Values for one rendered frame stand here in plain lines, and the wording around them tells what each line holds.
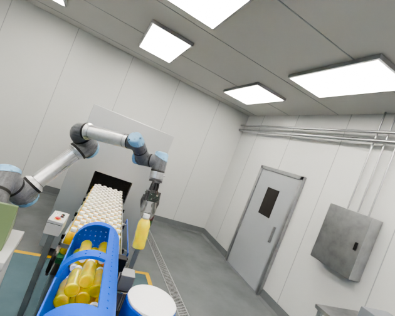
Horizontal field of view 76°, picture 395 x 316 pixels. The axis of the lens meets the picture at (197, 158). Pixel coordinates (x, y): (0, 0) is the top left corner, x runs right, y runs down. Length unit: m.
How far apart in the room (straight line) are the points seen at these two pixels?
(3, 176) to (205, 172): 5.53
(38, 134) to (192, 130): 3.30
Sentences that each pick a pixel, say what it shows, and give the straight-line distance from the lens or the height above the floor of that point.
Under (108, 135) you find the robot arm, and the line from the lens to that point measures 1.40.
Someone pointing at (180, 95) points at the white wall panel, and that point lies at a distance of 6.26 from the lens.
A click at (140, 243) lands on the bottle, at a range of 1.44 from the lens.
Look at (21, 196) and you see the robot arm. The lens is 1.58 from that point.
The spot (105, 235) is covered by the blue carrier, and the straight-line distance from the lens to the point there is 1.83.
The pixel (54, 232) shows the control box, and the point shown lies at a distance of 2.03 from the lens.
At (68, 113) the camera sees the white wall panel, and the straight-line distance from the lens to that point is 5.98.
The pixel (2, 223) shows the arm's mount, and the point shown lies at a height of 1.27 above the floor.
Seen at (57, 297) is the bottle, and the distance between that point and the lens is 1.42.
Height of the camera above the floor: 1.85
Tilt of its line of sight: level
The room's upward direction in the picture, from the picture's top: 22 degrees clockwise
